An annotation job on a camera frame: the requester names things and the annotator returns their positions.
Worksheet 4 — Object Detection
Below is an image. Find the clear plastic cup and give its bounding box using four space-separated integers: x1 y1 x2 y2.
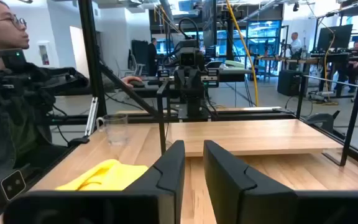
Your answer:
96 113 129 147

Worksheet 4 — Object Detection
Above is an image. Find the black computer monitor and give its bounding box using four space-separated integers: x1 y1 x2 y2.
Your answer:
316 24 354 52

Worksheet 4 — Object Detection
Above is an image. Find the person's hand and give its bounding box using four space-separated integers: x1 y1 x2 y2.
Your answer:
121 75 142 88

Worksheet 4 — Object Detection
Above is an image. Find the grey foot pedal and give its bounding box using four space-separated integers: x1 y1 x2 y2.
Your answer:
305 110 342 133

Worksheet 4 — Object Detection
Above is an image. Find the yellow cable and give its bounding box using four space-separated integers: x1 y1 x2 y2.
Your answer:
321 26 339 106
225 0 260 107

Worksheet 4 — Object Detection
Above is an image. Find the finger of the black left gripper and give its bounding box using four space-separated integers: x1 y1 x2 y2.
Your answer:
194 68 206 97
174 68 186 97

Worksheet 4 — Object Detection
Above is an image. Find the silver metal bracket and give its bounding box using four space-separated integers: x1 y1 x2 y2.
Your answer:
85 96 99 136

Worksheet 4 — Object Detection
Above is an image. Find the fire extinguisher cabinet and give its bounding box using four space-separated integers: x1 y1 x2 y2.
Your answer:
37 41 52 67

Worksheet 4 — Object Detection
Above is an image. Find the grey chair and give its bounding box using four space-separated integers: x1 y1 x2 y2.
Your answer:
130 54 146 77

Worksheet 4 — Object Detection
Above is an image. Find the table-level camera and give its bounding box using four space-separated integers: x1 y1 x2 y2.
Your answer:
0 169 27 202

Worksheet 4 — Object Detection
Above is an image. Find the yellow cloth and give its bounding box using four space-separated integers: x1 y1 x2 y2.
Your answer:
55 159 149 192

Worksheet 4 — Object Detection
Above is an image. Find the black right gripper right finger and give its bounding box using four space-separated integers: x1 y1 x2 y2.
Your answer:
203 139 358 224

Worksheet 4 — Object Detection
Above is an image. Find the black rig frame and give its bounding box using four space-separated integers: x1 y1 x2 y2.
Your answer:
50 0 296 125

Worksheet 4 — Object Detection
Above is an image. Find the wooden shelf with black frame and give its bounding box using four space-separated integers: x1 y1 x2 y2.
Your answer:
156 74 358 167

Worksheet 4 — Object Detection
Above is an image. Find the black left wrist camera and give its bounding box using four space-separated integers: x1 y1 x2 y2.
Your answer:
178 52 199 68

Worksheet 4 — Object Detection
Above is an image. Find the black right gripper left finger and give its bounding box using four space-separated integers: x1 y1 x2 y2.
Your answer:
3 139 186 224

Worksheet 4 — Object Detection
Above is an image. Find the black box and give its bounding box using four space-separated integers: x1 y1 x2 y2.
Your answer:
277 69 305 96

